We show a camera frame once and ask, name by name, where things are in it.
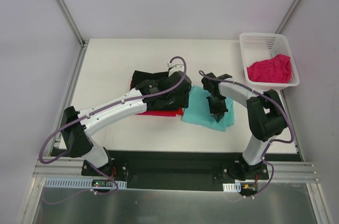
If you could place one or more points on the red t shirt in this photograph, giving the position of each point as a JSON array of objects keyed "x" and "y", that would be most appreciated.
[{"x": 164, "y": 113}]

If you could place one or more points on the white cable duct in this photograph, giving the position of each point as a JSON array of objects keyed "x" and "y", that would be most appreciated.
[
  {"x": 84, "y": 183},
  {"x": 232, "y": 187}
]

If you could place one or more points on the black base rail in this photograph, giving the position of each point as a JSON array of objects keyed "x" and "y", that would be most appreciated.
[{"x": 163, "y": 170}]

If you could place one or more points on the right white cable duct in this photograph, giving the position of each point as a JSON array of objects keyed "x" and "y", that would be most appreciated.
[{"x": 232, "y": 187}]

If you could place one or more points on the black t shirt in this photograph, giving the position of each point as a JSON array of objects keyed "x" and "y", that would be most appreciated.
[{"x": 140, "y": 76}]

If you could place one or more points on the right aluminium frame post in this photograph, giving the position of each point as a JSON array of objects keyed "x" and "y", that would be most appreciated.
[{"x": 292, "y": 7}]

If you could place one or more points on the left aluminium frame post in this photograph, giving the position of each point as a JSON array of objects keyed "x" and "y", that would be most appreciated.
[{"x": 71, "y": 22}]

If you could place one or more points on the aluminium frame post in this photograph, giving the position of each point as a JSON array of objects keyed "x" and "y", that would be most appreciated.
[
  {"x": 71, "y": 22},
  {"x": 292, "y": 7}
]

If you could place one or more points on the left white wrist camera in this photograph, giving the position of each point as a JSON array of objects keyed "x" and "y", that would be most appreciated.
[{"x": 172, "y": 67}]

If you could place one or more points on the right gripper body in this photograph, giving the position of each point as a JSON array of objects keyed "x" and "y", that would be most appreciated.
[{"x": 217, "y": 105}]

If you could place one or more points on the left white cable duct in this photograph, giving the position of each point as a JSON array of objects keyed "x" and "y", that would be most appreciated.
[{"x": 84, "y": 183}]

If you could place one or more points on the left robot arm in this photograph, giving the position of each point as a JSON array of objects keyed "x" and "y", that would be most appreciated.
[{"x": 165, "y": 93}]

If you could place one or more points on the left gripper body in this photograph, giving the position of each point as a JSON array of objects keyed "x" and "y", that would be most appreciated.
[{"x": 177, "y": 97}]

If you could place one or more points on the teal t shirt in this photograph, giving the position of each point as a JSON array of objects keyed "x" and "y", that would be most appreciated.
[{"x": 198, "y": 111}]

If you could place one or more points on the white plastic basket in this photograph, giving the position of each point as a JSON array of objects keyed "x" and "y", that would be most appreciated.
[{"x": 262, "y": 46}]

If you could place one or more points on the pink t shirt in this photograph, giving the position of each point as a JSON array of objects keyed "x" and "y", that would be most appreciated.
[{"x": 274, "y": 70}]

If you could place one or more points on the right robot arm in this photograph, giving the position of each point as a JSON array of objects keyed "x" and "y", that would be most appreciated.
[{"x": 266, "y": 118}]

